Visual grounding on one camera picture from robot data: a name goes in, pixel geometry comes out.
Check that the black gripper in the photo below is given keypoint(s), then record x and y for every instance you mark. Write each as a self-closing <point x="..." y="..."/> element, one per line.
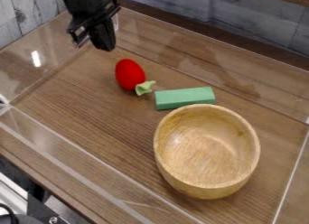
<point x="91" y="23"/>

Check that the red plush fruit green stem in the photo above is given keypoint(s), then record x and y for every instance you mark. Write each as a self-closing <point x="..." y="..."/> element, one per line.
<point x="131" y="77"/>

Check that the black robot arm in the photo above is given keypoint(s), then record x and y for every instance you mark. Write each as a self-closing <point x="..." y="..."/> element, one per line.
<point x="91" y="22"/>

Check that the green rectangular block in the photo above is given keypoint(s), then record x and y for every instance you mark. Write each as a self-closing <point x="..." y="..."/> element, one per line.
<point x="174" y="98"/>

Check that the wooden bowl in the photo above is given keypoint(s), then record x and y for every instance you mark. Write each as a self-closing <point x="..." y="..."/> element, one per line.
<point x="206" y="151"/>

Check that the black equipment under table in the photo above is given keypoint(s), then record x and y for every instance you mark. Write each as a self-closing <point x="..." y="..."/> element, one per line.
<point x="26" y="211"/>

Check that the clear acrylic tray enclosure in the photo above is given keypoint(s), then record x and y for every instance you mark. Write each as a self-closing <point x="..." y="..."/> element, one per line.
<point x="79" y="134"/>

